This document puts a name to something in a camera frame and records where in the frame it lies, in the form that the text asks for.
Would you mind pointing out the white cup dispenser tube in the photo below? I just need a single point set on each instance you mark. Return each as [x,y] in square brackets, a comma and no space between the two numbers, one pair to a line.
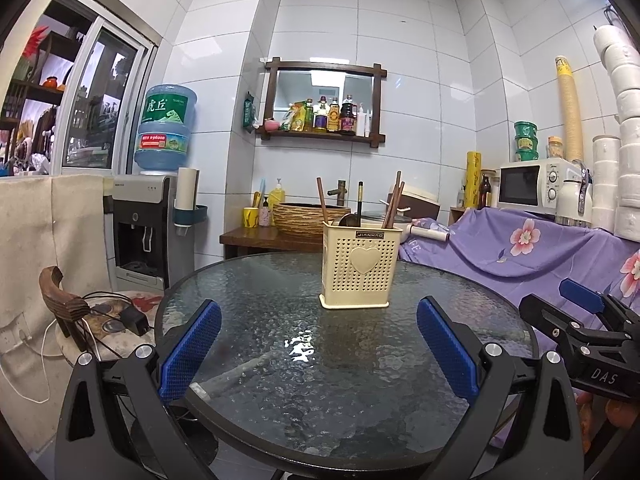
[187,187]

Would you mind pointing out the person's right hand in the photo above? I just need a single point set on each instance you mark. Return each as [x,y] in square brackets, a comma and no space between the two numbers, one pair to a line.
[590,412]

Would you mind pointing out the white microwave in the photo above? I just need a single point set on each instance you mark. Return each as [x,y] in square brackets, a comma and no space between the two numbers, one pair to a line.
[522,185]

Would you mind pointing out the small wooden box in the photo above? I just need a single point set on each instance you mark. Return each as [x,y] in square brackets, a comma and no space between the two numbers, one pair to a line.
[457,216]

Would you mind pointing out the yellow film roll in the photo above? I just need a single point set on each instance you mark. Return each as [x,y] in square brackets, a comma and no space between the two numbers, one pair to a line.
[474,180]

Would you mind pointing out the brown wooden chair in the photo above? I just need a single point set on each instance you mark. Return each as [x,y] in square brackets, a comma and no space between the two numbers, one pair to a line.
[62,300]

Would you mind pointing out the small clear bottle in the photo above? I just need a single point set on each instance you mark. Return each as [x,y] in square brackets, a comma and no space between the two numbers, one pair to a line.
[461,197]

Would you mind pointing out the white thermos kettle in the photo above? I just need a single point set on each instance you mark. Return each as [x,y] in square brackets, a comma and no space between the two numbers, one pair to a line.
[570,200]

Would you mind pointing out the green oil bottle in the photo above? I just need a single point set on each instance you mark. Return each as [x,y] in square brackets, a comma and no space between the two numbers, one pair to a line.
[309,119]

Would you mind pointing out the black table pedestal base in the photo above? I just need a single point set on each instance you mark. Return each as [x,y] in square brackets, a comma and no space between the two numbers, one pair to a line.
[170,440]

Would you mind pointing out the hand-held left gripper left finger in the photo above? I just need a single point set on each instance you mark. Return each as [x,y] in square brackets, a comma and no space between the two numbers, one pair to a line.
[190,345]

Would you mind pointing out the white lint roller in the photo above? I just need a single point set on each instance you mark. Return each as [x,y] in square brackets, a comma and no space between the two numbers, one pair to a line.
[427,233]

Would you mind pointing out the small pink cup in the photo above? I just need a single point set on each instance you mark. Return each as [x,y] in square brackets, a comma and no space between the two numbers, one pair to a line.
[272,125]

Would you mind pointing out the white brown rice cooker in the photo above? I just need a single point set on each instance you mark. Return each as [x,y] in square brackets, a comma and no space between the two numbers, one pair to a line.
[420,202]

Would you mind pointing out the brown glass bottle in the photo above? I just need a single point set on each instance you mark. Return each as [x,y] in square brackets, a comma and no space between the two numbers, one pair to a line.
[485,195]

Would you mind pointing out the green hanging packet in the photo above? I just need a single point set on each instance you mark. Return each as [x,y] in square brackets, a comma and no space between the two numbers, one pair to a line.
[249,112]

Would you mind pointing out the wooden framed mirror shelf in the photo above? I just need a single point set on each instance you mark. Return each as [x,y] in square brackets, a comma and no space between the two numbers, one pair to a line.
[322,80]

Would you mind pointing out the stack of white paper rolls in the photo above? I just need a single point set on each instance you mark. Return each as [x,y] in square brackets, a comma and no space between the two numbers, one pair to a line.
[625,160]

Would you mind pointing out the blue toothbrush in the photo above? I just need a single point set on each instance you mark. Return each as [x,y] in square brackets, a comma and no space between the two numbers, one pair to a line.
[261,190]

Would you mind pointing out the black power adapter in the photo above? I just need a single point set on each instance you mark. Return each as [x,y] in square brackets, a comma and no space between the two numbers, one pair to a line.
[135,321]

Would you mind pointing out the wooden chair with cushion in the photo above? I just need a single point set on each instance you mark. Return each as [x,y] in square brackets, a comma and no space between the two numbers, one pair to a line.
[150,300]

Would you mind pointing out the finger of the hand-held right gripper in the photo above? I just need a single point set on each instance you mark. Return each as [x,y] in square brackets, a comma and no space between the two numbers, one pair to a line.
[555,325]
[582,295]

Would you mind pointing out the purple floral cloth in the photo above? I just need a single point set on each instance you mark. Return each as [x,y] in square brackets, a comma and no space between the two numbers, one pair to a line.
[475,255]

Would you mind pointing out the white plastic bottle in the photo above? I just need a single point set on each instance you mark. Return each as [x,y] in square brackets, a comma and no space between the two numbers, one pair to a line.
[364,122]

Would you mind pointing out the teal wall holder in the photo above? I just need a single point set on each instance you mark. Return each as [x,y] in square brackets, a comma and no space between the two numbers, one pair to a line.
[192,215]

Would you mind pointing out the cream plastic utensil holder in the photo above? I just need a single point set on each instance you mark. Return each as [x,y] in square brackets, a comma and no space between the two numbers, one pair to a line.
[360,270]

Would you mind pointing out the tall paper cup stack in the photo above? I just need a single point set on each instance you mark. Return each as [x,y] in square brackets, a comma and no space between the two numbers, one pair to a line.
[570,110]

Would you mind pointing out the sliding glass window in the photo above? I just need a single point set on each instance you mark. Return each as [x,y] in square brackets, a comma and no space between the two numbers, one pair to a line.
[95,105]

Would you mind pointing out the blue water jug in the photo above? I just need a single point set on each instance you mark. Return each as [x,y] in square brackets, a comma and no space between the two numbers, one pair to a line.
[165,130]

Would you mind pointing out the grey water dispenser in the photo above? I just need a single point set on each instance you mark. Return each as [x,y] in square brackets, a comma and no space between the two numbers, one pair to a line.
[150,230]

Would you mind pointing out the wooden washstand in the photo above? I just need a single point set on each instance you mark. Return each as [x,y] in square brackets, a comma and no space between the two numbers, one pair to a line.
[265,240]

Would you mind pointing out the white pot with lid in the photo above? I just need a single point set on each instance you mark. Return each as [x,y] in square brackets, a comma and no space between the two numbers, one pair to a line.
[407,220]

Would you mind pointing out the purple label bottle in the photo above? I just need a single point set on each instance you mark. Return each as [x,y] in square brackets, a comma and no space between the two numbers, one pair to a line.
[321,117]

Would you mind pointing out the yellow seasoning packet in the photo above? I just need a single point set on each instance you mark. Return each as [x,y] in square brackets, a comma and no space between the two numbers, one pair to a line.
[294,119]

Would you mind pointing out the brass faucet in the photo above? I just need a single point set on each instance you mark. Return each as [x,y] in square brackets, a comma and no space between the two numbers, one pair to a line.
[339,192]

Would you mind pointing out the yellow mug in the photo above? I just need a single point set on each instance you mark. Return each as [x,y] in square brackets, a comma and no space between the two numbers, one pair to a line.
[251,217]

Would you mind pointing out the yellow label bottle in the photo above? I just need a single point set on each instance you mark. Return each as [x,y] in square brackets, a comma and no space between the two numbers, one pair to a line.
[334,117]

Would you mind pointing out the small lidded jar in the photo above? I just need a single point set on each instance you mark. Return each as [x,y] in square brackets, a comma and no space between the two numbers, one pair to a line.
[555,147]

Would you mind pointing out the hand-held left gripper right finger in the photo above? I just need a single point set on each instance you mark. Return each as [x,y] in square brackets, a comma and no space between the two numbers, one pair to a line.
[445,355]

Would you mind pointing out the woven basin sink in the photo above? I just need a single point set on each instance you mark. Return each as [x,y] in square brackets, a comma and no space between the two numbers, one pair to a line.
[300,220]

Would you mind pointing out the beige cloth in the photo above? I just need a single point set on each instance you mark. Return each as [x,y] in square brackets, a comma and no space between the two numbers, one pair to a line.
[40,260]

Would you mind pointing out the white wall socket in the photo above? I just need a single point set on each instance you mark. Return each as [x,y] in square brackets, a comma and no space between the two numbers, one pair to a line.
[12,341]

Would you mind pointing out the yellow soap bottle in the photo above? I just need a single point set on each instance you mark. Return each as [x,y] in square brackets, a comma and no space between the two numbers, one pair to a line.
[277,197]

